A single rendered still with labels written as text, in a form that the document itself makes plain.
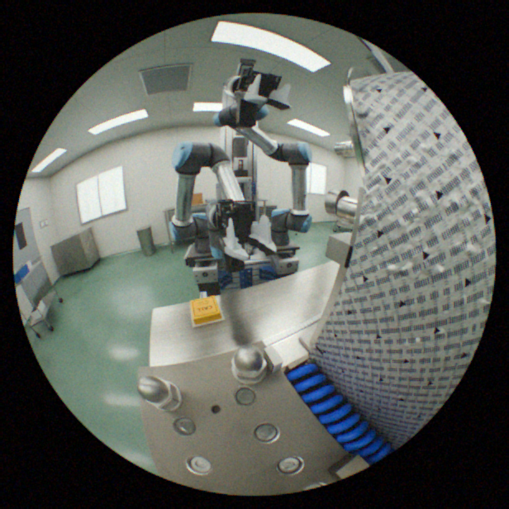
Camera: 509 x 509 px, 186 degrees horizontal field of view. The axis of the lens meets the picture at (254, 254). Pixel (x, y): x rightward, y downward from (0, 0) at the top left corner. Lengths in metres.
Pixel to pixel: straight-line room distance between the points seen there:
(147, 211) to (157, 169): 0.98
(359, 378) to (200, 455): 0.15
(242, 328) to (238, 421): 0.25
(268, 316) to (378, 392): 0.31
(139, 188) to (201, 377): 3.73
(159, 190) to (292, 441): 3.71
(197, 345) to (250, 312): 0.16
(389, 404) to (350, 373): 0.05
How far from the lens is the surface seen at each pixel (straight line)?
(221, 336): 0.35
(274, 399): 0.16
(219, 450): 0.17
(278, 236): 0.96
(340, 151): 0.16
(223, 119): 0.64
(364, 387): 0.16
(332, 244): 0.20
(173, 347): 0.37
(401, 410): 0.16
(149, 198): 3.71
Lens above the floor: 1.19
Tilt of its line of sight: 26 degrees down
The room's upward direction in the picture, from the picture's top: straight up
